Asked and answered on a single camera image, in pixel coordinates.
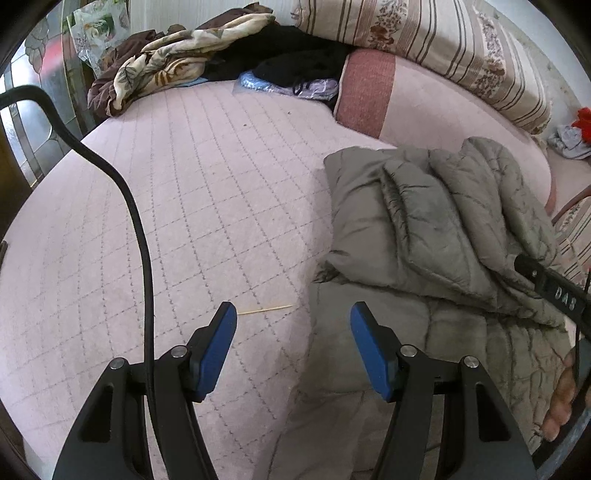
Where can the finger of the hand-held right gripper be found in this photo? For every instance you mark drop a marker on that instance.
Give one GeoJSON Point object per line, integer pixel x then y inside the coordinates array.
{"type": "Point", "coordinates": [558, 290]}

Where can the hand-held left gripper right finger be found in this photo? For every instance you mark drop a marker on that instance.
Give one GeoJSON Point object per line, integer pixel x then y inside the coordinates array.
{"type": "Point", "coordinates": [371, 355]}

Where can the thin wooden stick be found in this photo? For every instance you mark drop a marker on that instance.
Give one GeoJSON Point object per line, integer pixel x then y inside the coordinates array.
{"type": "Point", "coordinates": [265, 309]}

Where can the grey blue cloth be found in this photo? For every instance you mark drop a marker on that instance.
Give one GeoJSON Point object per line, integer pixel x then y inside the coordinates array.
{"type": "Point", "coordinates": [568, 141]}

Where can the person's right hand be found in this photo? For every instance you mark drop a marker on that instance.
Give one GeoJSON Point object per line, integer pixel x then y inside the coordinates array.
{"type": "Point", "coordinates": [561, 401]}

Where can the cream leaf-print blanket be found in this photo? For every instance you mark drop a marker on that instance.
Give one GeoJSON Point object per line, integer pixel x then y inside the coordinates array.
{"type": "Point", "coordinates": [152, 64]}

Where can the floral print plastic bag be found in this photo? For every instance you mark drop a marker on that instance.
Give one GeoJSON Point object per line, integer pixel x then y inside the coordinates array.
{"type": "Point", "coordinates": [97, 27]}

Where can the red cloth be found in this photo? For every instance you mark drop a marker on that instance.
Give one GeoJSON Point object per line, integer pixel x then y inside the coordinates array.
{"type": "Point", "coordinates": [584, 124]}

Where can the olive green hooded puffer jacket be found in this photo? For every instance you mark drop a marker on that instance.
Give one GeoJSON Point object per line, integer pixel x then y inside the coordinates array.
{"type": "Point", "coordinates": [415, 221]}

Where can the blue clear plastic bag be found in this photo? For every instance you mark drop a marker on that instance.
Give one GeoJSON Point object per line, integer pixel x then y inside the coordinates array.
{"type": "Point", "coordinates": [258, 83]}

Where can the striped floral pillow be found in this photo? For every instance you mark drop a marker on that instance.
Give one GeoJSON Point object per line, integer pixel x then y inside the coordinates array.
{"type": "Point", "coordinates": [438, 32]}

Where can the brown blanket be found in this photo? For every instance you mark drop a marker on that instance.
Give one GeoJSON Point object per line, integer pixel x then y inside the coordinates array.
{"type": "Point", "coordinates": [106, 83]}

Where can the pink bolster cushion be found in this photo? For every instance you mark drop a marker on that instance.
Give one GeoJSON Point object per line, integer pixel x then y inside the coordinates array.
{"type": "Point", "coordinates": [415, 101]}

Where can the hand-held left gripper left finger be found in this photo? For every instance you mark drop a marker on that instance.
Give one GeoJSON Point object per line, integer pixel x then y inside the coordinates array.
{"type": "Point", "coordinates": [214, 355]}

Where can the black clothes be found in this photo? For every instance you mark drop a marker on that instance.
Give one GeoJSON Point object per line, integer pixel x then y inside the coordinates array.
{"type": "Point", "coordinates": [286, 50]}

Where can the striped floral cushion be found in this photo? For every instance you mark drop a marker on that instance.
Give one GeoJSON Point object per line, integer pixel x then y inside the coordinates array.
{"type": "Point", "coordinates": [577, 230]}

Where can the leaded glass door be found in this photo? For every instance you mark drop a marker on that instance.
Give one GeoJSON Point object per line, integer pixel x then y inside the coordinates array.
{"type": "Point", "coordinates": [46, 64]}

